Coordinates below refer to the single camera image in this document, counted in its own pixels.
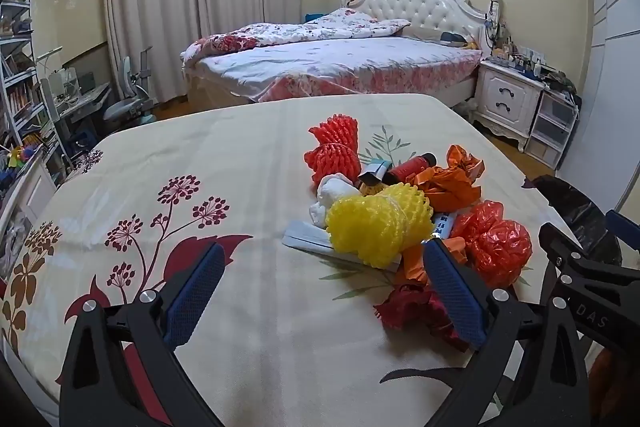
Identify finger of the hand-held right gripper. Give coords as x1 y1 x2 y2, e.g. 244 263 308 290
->
605 208 640 253
538 221 588 268

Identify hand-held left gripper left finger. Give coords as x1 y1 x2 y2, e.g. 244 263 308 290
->
59 241 227 427

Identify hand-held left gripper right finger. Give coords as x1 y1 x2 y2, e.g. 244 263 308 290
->
422 238 591 427

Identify black lined trash can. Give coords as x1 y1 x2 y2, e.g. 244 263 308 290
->
521 174 625 268

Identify orange plastic wrapper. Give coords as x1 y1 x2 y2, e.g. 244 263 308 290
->
397 234 468 288

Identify dark red foil wrapper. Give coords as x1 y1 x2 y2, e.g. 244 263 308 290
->
372 282 471 353

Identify yellow foam fruit net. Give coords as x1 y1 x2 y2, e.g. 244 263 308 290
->
325 183 435 269

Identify orange plastic bag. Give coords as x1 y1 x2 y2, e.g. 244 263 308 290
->
411 144 486 212

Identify red bottle with black cap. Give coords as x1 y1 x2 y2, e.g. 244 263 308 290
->
382 153 438 185

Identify teal and white packet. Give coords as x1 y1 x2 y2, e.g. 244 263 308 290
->
357 159 391 188

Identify crumpled red plastic bag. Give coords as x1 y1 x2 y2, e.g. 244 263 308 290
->
450 201 533 290

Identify clear plastic drawer unit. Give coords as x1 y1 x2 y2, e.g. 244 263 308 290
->
525 87 581 170

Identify white wardrobe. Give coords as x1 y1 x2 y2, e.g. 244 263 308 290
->
560 0 640 218

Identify white tissue wad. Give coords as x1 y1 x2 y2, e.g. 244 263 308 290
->
309 174 361 228

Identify white nightstand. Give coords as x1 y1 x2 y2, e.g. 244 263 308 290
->
472 59 546 152

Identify white plastic bag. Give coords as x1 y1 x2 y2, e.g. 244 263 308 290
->
452 99 481 118

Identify red foam fruit net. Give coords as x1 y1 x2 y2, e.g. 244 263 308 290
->
304 143 362 192
307 117 361 150

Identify clutter of small bottles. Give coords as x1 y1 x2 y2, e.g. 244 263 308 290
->
487 34 581 92

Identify white cabinet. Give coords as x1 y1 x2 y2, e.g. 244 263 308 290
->
0 152 56 268

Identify grey desk chair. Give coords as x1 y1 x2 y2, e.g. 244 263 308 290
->
102 49 156 125

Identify colourful plastic toy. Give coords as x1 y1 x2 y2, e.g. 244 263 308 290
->
2 146 43 172

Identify grey study desk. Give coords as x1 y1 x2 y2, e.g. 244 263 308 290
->
42 67 113 158

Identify beige pillow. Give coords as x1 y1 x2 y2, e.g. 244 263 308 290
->
400 25 453 42

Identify pink floral bed sheet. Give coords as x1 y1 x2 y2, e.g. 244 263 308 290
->
192 37 483 102

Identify floral quilt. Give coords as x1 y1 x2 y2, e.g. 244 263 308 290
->
180 7 413 68

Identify white desk lamp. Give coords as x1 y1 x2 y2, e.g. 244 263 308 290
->
37 47 63 78

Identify white bed with tufted headboard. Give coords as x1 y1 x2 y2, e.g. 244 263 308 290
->
180 0 488 108

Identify white bookshelf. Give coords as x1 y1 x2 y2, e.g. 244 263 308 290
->
0 0 56 178

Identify beige curtains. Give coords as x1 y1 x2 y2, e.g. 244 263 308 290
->
102 0 303 105

